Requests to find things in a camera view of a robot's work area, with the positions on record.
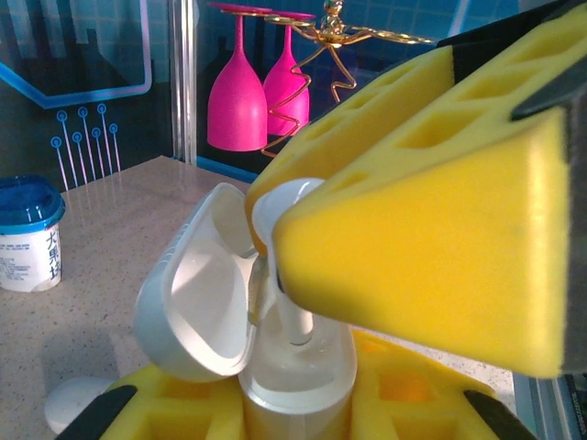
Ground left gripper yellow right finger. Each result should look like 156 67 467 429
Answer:
350 328 540 440

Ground pink wine glass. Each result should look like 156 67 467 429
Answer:
261 10 317 138
205 1 271 152

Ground white wireless earbud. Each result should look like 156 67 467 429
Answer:
251 177 325 347

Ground white yogurt cup blue lid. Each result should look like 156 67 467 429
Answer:
0 173 67 293

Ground aluminium frame post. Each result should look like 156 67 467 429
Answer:
169 0 199 166

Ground white charging case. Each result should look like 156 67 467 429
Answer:
133 181 359 440

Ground gold wire glass rack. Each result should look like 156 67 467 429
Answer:
260 0 435 160

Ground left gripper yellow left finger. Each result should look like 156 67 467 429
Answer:
54 365 247 440

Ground pale mint charging case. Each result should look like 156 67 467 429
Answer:
44 376 116 436

